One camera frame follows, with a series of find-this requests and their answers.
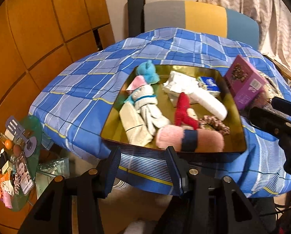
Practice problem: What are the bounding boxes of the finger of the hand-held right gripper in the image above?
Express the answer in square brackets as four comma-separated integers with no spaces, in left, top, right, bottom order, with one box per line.
[271,97,291,114]
[249,106,291,138]

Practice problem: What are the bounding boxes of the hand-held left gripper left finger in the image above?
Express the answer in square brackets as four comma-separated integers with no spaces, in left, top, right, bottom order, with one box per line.
[19,146,121,234]

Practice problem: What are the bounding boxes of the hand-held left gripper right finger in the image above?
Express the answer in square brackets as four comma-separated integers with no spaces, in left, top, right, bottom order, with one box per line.
[158,146,268,234]

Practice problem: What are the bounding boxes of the pink fluffy plush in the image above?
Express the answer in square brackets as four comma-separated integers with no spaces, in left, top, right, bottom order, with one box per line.
[156,124,224,152]

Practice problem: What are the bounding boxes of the beige sock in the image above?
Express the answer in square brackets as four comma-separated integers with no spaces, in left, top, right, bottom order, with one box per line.
[119,102,153,145]

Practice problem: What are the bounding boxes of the brown satin scrunchie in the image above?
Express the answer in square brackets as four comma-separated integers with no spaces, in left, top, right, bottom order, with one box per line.
[199,115,231,135]

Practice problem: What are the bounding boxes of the white textured cloth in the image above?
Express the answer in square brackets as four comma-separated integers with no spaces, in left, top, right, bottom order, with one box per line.
[189,88,228,121]

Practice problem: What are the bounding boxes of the small red plush toy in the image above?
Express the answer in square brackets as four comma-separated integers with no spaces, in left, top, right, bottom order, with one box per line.
[173,92,200,130]

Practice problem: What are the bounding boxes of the white striped sock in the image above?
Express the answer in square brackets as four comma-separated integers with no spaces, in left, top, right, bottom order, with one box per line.
[133,85,171,136]

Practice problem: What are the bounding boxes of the blue white tissue pack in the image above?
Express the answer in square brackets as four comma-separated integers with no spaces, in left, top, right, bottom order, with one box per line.
[197,76,221,97]

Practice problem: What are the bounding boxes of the gold metal tray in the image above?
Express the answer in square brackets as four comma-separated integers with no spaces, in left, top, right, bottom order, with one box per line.
[100,65,248,154]

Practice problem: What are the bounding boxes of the teal plush doll pink dress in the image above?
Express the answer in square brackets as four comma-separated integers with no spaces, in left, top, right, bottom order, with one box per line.
[122,59,161,106]

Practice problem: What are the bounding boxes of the wooden side table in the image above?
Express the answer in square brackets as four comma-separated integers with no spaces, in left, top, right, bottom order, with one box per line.
[265,55,291,89]

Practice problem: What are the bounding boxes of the pink cardboard box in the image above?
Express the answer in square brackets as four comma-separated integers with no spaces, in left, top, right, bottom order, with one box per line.
[224,55,268,111]

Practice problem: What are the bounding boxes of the blue plaid tablecloth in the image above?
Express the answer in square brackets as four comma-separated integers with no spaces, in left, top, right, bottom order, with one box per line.
[28,27,291,198]

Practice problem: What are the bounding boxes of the green glass side table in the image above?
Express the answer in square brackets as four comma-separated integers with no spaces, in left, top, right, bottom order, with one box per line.
[0,115,43,212]

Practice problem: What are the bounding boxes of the smartphone with photo case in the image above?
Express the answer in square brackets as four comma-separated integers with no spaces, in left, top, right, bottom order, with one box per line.
[13,152,35,196]

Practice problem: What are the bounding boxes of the ship print curtain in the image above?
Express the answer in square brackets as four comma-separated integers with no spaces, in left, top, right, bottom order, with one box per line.
[199,0,291,75]

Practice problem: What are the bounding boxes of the lilac plastic stand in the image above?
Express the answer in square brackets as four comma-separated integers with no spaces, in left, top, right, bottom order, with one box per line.
[4,115,38,156]

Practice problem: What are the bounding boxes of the orange plastic basket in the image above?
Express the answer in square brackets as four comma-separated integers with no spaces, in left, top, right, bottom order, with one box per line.
[0,169,14,201]

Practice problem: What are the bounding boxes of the small glass bottle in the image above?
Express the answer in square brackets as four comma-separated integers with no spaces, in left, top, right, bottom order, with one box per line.
[0,131,14,150]

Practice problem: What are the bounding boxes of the grey yellow blue chair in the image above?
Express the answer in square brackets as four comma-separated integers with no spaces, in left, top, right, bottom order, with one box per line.
[144,0,260,50]

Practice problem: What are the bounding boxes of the black upright roll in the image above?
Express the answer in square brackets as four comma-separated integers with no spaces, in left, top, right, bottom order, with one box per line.
[127,0,145,38]

